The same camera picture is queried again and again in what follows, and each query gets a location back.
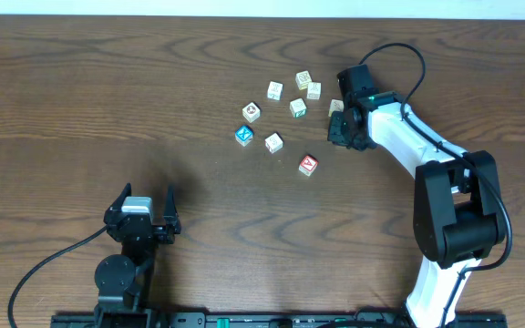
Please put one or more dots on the wooden block beside top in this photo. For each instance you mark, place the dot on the wooden block beside top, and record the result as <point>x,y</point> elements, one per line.
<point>314,90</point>

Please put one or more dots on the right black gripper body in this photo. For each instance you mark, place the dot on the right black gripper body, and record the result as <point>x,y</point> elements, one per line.
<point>341,132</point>

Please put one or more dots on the wooden block red side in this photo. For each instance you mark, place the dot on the wooden block red side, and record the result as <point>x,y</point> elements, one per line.
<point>273,143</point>

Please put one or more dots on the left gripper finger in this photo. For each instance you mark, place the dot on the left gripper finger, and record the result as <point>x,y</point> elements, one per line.
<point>119,201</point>
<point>170,214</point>

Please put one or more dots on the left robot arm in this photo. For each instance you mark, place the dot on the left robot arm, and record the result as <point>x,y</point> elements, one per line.
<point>124,279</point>

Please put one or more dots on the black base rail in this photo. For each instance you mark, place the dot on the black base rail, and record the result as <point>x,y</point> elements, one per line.
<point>203,320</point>

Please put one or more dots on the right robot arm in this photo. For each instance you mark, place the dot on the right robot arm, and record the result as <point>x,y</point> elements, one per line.
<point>458,214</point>

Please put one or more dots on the wooden block brown circle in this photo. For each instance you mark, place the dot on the wooden block brown circle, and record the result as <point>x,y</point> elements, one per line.
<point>251,112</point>

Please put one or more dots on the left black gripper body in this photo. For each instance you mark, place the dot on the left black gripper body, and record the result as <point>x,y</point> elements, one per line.
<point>161,235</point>

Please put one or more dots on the wooden block yellow side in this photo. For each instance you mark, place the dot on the wooden block yellow side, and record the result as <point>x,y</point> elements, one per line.
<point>335,106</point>

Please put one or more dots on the wooden block upper left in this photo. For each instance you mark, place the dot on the wooden block upper left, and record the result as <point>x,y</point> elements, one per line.
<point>275,90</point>

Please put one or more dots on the red letter block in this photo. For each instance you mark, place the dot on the red letter block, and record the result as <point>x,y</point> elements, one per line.
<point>308,165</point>

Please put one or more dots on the blue letter block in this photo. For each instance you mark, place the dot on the blue letter block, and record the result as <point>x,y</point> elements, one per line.
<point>244,135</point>

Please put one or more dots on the wooden block green side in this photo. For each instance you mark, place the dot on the wooden block green side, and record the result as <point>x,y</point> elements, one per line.
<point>298,108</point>

